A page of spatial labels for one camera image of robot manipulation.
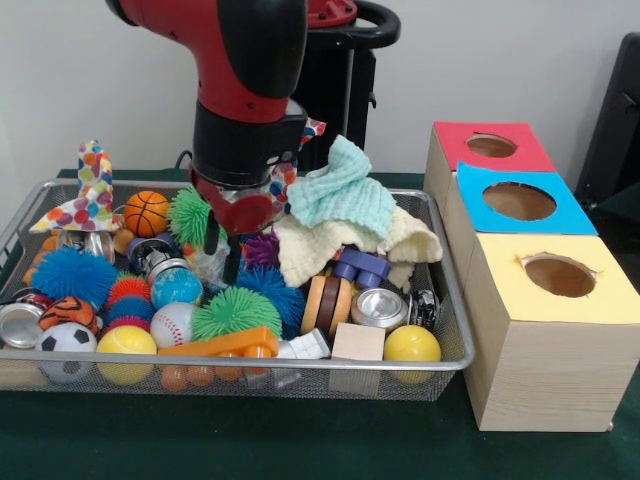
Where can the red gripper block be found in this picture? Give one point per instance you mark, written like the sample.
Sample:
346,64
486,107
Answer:
245,212

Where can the yellow smiley ball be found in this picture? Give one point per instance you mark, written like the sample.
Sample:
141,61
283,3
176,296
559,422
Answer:
411,342

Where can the black chair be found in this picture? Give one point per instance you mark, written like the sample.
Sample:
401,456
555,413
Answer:
615,120

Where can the clear mesh bin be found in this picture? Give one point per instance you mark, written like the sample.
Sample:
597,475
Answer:
452,300

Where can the green spiky rubber ball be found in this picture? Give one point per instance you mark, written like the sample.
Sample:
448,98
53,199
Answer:
235,312
185,215

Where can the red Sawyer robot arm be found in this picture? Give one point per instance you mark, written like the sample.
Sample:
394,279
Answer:
250,80

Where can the blue spiky rubber ball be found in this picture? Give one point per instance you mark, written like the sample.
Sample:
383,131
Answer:
72,275

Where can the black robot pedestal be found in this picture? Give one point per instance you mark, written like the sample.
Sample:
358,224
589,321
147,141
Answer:
350,80

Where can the pale yellow muslin cloth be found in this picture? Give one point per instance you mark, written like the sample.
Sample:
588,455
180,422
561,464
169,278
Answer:
400,240

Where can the crushed clear plastic bottle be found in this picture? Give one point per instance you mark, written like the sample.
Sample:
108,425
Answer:
205,268

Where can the black and white soccer ball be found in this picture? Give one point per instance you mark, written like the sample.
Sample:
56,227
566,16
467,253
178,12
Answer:
65,348

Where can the colourful polka-dot cloth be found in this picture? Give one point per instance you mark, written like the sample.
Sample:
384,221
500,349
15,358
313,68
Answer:
88,195

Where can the mint green muslin cloth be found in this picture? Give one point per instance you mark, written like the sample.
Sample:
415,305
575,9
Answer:
340,195

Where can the wooden box with three holes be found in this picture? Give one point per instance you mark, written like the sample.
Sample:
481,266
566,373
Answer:
545,350

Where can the white baseball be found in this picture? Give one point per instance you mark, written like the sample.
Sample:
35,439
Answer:
172,325

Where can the orange toy basketball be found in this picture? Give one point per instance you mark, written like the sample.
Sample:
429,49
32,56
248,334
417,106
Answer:
146,212

